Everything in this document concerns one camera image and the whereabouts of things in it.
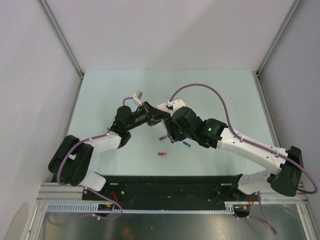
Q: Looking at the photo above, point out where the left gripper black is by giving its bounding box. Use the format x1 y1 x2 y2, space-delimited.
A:
125 101 170 131

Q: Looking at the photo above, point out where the white remote control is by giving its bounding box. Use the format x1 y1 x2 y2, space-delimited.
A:
156 103 170 113

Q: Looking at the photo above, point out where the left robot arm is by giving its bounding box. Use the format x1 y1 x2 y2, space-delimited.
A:
48 101 171 200

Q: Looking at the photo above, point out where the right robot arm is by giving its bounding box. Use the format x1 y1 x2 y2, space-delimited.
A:
156 104 303 201

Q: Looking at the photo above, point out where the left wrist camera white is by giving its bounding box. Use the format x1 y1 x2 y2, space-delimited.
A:
132 90 143 107

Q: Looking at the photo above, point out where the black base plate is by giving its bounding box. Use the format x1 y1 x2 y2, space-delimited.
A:
82 175 251 211

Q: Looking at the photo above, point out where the grey slotted cable duct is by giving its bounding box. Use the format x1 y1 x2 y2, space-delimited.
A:
44 201 251 215

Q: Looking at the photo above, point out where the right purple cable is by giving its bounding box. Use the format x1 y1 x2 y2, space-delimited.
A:
168 83 319 236

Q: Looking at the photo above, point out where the left aluminium frame post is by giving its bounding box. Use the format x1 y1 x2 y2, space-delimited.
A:
37 0 85 80

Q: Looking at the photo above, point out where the aluminium frame post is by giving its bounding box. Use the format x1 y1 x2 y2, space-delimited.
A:
37 0 85 80
255 0 305 77

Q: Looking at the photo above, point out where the right aluminium frame post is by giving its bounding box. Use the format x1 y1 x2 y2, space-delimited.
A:
255 0 305 77

